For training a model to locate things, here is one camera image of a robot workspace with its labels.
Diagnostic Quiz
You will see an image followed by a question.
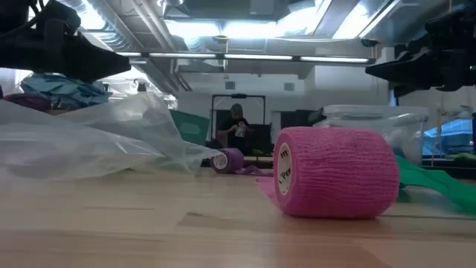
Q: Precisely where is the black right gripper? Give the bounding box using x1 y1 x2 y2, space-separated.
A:
365 4 476 99

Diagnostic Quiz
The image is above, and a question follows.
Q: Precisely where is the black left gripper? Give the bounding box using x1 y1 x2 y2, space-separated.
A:
0 14 132 84

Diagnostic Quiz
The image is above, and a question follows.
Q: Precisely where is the purple bandage roll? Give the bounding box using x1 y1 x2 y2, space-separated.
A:
209 147 274 177

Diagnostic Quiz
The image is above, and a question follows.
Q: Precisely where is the green bandage strip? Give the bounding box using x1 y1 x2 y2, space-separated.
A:
393 154 476 216

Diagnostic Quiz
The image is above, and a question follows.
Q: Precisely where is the pink bandage roll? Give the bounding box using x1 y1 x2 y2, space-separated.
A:
256 126 401 220

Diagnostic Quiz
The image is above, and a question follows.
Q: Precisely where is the teal cloth pile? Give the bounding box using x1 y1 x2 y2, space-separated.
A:
19 72 113 111

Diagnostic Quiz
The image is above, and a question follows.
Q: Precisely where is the clear plastic storage box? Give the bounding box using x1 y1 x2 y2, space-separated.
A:
311 103 431 165

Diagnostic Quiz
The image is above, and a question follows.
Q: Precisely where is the maroon cloth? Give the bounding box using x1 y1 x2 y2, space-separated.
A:
2 92 54 112

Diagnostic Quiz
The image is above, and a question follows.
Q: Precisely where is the teal plastic bin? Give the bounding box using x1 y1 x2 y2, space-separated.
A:
170 109 210 147

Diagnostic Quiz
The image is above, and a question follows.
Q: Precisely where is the long LED light bar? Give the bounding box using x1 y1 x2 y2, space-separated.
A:
116 51 377 65

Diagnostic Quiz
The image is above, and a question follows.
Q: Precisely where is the person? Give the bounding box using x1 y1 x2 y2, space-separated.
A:
216 103 252 150

